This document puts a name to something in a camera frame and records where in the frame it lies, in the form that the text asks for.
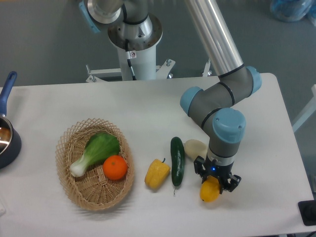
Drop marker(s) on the blue plastic bag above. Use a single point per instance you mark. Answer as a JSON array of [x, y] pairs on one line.
[[294, 10]]

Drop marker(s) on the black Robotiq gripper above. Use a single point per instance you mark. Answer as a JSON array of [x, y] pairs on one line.
[[227, 181]]

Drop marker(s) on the dark green cucumber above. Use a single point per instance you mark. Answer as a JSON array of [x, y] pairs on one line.
[[177, 153]]

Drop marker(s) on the beige potato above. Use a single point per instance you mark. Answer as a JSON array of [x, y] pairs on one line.
[[194, 148]]

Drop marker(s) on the black device at edge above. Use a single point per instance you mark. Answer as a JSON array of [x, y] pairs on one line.
[[308, 212]]

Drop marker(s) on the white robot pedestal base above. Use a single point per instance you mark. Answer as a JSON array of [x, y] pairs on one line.
[[136, 48]]

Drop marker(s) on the white frame at right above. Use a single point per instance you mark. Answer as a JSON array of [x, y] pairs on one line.
[[306, 112]]

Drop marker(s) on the green bok choy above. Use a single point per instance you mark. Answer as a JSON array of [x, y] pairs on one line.
[[99, 147]]

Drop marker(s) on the woven wicker basket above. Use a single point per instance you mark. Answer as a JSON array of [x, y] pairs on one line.
[[92, 191]]

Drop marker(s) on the blue saucepan with handle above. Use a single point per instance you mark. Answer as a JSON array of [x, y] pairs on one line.
[[10, 141]]

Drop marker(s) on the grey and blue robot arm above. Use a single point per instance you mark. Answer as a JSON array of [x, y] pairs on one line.
[[211, 109]]

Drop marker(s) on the orange fruit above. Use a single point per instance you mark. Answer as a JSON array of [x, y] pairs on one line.
[[115, 167]]

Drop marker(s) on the yellow mango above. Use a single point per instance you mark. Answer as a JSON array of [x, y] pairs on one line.
[[210, 189]]

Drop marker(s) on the yellow bell pepper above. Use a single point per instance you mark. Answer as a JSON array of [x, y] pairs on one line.
[[157, 174]]

